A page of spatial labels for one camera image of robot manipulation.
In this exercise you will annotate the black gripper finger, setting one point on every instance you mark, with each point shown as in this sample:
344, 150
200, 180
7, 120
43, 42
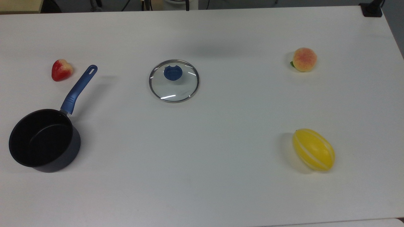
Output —
187, 5

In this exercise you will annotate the glass lid with blue knob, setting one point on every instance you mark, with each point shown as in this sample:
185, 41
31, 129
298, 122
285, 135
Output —
174, 90

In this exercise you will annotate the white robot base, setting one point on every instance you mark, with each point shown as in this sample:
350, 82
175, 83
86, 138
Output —
175, 5

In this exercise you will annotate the toy peach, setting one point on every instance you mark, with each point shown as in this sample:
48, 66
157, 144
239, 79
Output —
304, 59

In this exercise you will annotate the red toy strawberry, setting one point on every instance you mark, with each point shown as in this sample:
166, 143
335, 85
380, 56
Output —
60, 71

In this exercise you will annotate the wooden cabinet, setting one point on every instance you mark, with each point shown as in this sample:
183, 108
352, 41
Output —
19, 5

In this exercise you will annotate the yellow striped toy melon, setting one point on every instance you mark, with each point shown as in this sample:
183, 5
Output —
314, 150

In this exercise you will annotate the black clamp mount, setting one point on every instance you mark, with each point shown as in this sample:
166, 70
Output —
371, 10

